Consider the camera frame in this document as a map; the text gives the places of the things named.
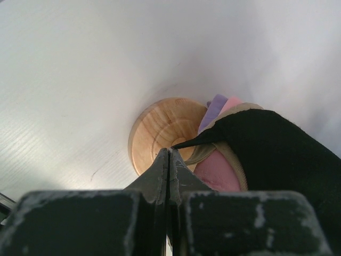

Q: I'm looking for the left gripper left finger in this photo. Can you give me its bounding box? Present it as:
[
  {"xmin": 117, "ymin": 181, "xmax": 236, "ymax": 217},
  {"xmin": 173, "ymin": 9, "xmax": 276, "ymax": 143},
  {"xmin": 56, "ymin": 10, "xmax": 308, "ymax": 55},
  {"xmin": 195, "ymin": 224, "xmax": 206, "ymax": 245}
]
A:
[{"xmin": 125, "ymin": 149, "xmax": 169, "ymax": 255}]

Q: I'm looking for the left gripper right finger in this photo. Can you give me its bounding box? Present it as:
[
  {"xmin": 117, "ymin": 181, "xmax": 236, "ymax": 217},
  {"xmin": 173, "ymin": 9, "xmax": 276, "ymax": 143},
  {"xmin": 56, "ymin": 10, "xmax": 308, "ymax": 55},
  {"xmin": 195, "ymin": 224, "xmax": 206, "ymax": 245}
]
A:
[{"xmin": 168, "ymin": 149, "xmax": 216, "ymax": 255}]

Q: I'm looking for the pink baseball cap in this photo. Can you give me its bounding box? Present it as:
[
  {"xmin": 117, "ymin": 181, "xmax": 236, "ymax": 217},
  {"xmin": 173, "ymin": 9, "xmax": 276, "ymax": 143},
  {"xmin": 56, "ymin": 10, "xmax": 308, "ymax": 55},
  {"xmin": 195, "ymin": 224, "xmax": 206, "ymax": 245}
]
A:
[{"xmin": 194, "ymin": 97, "xmax": 241, "ymax": 192}]

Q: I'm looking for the wooden hat stand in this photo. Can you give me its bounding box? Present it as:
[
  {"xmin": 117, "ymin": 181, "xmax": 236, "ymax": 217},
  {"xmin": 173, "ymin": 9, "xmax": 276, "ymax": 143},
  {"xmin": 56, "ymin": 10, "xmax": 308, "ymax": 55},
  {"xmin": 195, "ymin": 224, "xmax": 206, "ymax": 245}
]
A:
[{"xmin": 128, "ymin": 98, "xmax": 207, "ymax": 175}]

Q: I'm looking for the purple baseball cap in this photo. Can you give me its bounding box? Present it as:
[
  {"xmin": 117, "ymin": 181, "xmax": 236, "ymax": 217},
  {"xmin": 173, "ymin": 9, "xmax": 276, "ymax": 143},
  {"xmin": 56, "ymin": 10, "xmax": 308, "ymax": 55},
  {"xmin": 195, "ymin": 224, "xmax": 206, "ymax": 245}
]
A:
[{"xmin": 198, "ymin": 94, "xmax": 228, "ymax": 134}]

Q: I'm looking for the black baseball cap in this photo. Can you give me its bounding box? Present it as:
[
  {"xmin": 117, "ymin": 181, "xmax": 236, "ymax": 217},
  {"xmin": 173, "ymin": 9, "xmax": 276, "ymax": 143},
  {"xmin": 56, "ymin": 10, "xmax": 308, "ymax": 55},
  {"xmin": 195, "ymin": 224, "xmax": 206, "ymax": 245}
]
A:
[{"xmin": 175, "ymin": 109, "xmax": 340, "ymax": 252}]

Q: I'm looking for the beige baseball cap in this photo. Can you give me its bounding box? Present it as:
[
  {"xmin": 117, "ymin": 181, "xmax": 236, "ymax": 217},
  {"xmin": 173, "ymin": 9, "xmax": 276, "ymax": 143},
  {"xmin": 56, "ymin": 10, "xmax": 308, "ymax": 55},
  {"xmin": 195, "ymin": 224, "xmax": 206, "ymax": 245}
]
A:
[{"xmin": 185, "ymin": 102, "xmax": 263, "ymax": 191}]

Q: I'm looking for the aluminium front rail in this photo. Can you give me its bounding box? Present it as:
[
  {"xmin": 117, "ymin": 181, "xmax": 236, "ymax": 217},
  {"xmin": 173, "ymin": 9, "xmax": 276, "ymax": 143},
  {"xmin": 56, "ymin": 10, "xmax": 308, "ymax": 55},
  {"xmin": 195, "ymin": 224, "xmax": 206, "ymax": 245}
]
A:
[{"xmin": 0, "ymin": 193, "xmax": 16, "ymax": 226}]

